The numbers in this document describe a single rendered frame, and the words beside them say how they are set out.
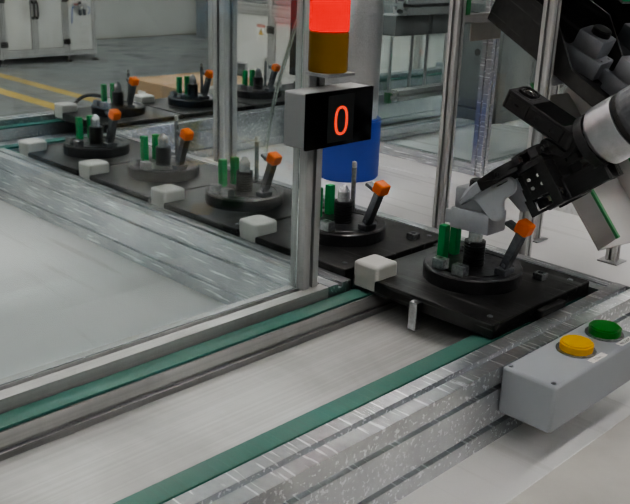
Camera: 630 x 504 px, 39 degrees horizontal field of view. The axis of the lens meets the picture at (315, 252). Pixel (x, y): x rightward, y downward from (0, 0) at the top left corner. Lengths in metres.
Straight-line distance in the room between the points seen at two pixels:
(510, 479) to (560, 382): 0.12
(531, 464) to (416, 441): 0.17
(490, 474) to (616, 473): 0.15
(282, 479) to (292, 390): 0.25
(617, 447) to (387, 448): 0.33
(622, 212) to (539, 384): 0.52
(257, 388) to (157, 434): 0.15
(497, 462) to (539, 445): 0.07
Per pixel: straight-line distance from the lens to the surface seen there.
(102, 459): 0.94
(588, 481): 1.06
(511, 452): 1.08
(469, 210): 1.23
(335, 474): 0.88
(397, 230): 1.46
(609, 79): 1.43
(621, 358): 1.15
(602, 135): 1.09
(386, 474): 0.93
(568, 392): 1.05
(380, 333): 1.21
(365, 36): 2.12
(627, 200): 1.51
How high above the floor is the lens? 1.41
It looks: 19 degrees down
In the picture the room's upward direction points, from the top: 2 degrees clockwise
